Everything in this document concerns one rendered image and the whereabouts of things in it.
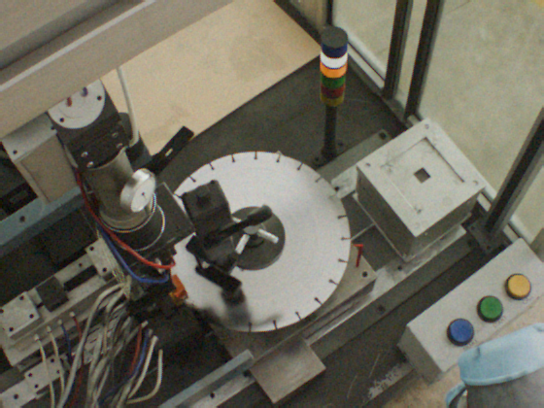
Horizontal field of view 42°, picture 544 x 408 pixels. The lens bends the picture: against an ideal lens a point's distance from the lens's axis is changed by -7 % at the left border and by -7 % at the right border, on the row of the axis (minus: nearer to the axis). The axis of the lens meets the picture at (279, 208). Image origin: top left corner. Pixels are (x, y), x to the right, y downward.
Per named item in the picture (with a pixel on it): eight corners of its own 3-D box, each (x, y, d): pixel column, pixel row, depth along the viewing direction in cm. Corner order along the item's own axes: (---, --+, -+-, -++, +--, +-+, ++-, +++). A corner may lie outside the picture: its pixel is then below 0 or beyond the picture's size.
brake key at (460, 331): (460, 318, 128) (463, 315, 127) (474, 335, 127) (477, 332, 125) (444, 331, 128) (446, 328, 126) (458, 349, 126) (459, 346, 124)
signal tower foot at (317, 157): (340, 136, 160) (340, 130, 157) (350, 148, 158) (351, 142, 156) (307, 156, 158) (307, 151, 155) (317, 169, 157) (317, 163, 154)
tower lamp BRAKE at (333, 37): (336, 32, 125) (337, 22, 122) (353, 50, 123) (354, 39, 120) (315, 45, 124) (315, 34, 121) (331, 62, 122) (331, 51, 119)
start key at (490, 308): (490, 295, 130) (493, 292, 128) (503, 313, 128) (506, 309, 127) (473, 308, 129) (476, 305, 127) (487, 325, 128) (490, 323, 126)
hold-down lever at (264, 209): (251, 186, 106) (249, 177, 103) (276, 220, 104) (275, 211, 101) (203, 217, 104) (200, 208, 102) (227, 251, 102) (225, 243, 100)
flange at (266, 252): (252, 282, 126) (251, 277, 124) (207, 238, 129) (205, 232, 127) (299, 237, 129) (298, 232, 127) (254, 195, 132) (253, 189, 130)
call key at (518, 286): (517, 274, 131) (520, 270, 129) (530, 290, 130) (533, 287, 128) (501, 286, 130) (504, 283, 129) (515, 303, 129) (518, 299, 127)
